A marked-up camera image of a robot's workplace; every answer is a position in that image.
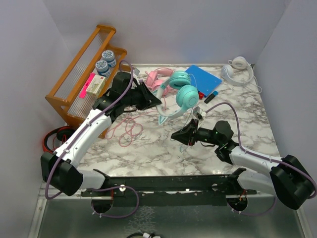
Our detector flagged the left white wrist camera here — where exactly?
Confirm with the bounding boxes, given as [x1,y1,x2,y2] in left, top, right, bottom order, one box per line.
[133,68,140,78]

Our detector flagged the blue-lidded jar front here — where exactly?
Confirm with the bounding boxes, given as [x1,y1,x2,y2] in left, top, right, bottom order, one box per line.
[95,60,110,78]

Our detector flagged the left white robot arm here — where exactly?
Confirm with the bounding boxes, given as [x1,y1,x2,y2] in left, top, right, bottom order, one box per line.
[41,72,161,196]

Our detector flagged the red black marker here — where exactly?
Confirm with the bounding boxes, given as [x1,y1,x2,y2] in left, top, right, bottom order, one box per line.
[198,92,205,100]

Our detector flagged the teal cat-ear headphones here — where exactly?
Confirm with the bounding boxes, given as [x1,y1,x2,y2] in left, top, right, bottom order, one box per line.
[153,71,199,127]

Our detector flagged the blue notebook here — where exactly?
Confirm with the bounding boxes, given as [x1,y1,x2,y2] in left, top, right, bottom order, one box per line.
[185,65,222,96]

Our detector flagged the white headphones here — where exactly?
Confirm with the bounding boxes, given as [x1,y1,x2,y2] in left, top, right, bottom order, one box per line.
[220,56,262,94]

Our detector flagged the blue black marker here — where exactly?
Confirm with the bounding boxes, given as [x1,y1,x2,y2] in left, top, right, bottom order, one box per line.
[204,91,218,104]

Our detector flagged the blue-lidded jar rear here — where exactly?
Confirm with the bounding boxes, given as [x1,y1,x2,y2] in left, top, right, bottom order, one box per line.
[102,50,116,68]

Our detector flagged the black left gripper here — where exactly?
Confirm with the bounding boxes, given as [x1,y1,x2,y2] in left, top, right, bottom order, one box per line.
[123,81,161,110]

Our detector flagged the red black headphones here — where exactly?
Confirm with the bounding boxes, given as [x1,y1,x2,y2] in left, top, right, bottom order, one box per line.
[42,126,75,153]

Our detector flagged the blue-lidded jar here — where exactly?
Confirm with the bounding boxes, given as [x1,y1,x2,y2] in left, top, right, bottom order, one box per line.
[102,50,116,68]
[95,60,110,78]

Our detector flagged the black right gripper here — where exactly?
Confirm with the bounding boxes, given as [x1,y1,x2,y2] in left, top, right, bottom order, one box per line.
[171,119,221,146]

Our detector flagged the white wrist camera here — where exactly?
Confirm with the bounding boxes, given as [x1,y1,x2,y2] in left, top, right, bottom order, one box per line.
[192,106,207,121]
[133,68,140,78]

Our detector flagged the black front mounting rail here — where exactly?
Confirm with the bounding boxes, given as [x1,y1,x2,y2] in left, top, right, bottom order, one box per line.
[81,168,246,207]

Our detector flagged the wooden tiered shelf rack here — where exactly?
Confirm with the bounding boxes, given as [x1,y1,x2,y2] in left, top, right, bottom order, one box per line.
[46,24,127,128]

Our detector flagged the small cardboard box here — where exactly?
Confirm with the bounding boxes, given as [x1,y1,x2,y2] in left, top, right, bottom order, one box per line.
[86,75,106,98]

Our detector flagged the pink cat-ear headphones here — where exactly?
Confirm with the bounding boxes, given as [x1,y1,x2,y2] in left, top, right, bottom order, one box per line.
[105,68,175,147]

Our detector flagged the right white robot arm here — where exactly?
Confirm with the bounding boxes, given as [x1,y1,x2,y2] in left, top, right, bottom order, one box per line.
[171,119,317,210]

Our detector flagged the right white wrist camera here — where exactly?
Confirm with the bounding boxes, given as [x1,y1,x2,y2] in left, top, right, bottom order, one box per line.
[192,106,207,121]

